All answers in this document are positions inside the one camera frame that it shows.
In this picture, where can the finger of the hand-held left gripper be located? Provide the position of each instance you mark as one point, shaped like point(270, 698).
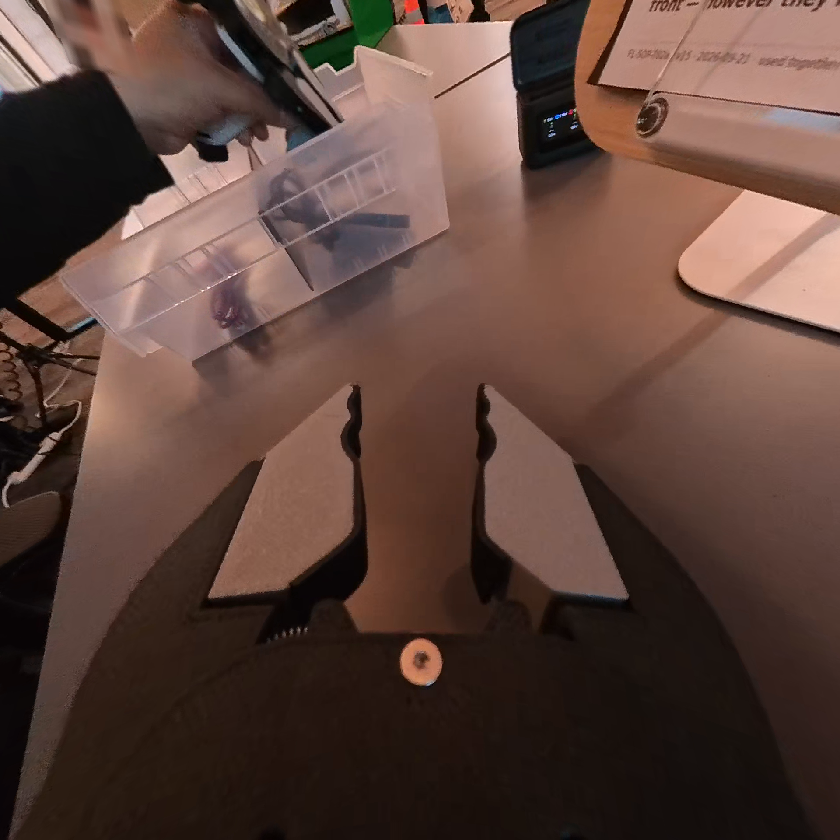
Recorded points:
point(300, 136)

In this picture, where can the person's left hand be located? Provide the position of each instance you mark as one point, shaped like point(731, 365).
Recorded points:
point(170, 79)

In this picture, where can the person's left forearm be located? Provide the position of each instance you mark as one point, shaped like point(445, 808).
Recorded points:
point(65, 177)

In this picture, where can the clear plastic bin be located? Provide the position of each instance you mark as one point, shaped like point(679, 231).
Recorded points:
point(394, 164)

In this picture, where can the black tripod stand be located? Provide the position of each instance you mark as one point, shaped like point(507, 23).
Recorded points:
point(39, 341)

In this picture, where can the white clipboard stand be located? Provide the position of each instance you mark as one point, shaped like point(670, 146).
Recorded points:
point(754, 262)

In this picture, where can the black power adapter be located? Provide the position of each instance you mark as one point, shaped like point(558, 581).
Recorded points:
point(544, 65)

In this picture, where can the black office chair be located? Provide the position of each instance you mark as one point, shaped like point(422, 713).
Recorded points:
point(26, 525)

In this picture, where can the green plastic bin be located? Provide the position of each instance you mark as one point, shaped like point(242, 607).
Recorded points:
point(371, 13)

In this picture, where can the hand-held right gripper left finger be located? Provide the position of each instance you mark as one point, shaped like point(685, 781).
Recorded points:
point(289, 525)

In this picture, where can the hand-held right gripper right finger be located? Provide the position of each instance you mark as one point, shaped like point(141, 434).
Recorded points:
point(544, 525)

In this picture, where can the orange traffic cone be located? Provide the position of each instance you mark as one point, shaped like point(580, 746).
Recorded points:
point(413, 6)

